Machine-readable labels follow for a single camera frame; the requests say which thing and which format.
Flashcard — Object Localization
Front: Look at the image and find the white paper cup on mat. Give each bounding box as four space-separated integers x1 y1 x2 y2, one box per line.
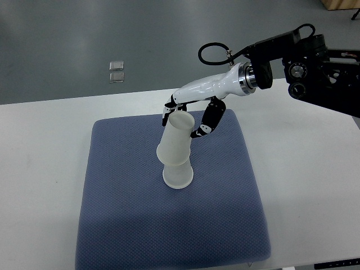
163 159 194 189

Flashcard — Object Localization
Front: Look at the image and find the black strip at table edge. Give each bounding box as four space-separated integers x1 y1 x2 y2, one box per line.
314 258 359 269

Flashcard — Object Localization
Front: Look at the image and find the wooden furniture corner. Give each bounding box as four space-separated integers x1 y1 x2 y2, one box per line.
321 0 360 11

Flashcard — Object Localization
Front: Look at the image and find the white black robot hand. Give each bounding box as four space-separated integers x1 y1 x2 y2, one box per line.
162 62 257 138

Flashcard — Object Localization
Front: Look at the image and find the lower metal floor plate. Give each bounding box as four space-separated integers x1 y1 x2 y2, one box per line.
109 71 124 83

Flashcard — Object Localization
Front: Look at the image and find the black tripod leg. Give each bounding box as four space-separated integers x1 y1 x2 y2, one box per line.
351 9 360 20

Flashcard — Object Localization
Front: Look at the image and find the metal floor plate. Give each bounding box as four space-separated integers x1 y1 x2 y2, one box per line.
109 71 124 83
109 60 124 71

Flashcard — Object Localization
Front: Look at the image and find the upper metal floor plate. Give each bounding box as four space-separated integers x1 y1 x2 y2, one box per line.
109 60 124 71

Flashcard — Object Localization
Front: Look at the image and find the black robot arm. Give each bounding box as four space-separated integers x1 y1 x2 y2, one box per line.
162 29 359 138

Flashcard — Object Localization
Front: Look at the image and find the white paper cup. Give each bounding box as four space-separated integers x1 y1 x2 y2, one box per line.
163 159 194 189
156 111 195 167

